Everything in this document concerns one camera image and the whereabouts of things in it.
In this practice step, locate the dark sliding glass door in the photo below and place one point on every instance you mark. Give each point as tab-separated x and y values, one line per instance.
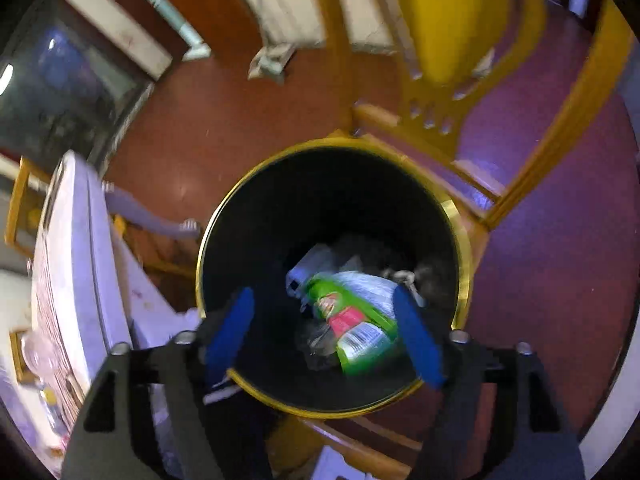
60	95

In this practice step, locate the green snack packet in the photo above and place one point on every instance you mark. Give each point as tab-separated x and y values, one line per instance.
360	325

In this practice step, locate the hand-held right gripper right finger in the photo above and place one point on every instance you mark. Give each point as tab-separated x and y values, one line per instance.
417	335

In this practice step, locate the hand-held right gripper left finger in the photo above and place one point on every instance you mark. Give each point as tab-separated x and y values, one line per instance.
230	335

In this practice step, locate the black gold rim trash bin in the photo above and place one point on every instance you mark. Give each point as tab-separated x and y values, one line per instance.
280	220

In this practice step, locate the red striped cloth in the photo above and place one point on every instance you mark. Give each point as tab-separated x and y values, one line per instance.
44	310

